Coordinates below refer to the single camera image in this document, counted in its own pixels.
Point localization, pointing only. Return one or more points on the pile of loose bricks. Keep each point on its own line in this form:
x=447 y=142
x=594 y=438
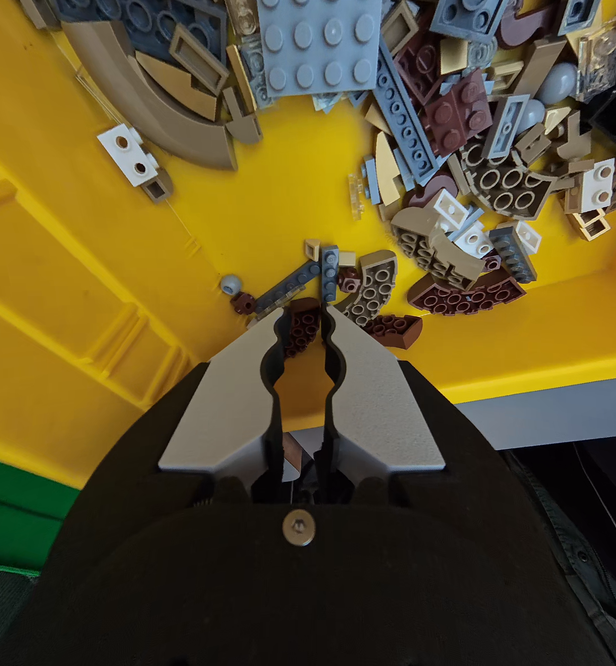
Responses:
x=318 y=47

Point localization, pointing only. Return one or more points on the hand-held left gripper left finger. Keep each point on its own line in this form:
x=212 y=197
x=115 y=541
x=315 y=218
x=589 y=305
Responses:
x=219 y=416

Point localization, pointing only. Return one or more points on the dark brown curved brick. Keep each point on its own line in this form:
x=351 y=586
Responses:
x=302 y=325

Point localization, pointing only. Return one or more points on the green plastic bin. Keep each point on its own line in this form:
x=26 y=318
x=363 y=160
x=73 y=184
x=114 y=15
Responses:
x=16 y=520

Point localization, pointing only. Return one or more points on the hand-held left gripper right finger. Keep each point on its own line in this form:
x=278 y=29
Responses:
x=386 y=416

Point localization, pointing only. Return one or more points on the yellow plastic bin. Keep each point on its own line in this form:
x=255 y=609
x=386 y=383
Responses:
x=105 y=312

